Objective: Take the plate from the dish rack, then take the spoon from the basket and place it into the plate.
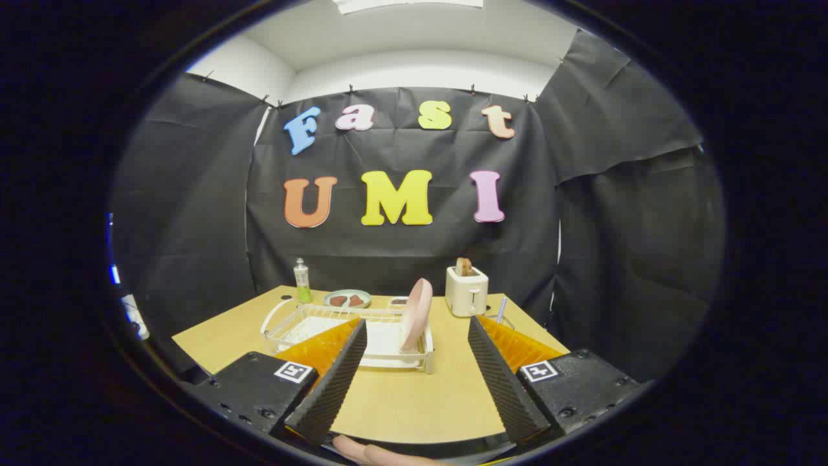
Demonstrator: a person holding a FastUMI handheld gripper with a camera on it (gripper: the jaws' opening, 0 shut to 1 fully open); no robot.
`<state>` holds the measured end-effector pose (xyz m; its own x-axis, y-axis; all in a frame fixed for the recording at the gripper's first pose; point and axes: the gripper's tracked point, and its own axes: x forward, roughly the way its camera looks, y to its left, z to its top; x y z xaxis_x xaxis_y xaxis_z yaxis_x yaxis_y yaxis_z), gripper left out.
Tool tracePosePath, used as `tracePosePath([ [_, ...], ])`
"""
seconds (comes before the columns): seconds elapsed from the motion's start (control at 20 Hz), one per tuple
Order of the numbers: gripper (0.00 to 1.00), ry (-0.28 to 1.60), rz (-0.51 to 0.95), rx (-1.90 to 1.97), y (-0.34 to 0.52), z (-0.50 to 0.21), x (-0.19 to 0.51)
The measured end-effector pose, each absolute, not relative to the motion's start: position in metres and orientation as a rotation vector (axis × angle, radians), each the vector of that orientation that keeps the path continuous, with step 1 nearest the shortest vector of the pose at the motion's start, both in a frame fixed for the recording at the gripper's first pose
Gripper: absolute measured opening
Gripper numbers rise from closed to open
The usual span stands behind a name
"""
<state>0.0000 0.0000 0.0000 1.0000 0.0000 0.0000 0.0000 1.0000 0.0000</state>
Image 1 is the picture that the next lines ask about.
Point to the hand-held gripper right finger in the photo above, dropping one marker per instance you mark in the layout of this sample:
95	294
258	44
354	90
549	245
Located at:
501	382

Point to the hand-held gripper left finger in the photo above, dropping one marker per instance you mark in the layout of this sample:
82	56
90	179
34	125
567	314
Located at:
336	382

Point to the pink plate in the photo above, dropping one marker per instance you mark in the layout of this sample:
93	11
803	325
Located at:
417	310

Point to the pale green plate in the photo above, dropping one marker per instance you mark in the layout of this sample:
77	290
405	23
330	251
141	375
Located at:
366	298

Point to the cream toaster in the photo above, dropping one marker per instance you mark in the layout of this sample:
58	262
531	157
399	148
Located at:
462	294

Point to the clear bottle with green liquid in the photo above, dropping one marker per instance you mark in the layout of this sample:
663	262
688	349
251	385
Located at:
302	278

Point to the toasted bread slice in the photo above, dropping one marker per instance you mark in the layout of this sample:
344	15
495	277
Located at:
464	266

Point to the black backdrop cloth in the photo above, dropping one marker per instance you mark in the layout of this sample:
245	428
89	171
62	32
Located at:
401	259

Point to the white object with dark print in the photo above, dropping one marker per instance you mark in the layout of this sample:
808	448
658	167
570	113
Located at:
134	316

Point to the ceiling light panel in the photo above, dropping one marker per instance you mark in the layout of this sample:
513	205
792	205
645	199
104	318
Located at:
407	4

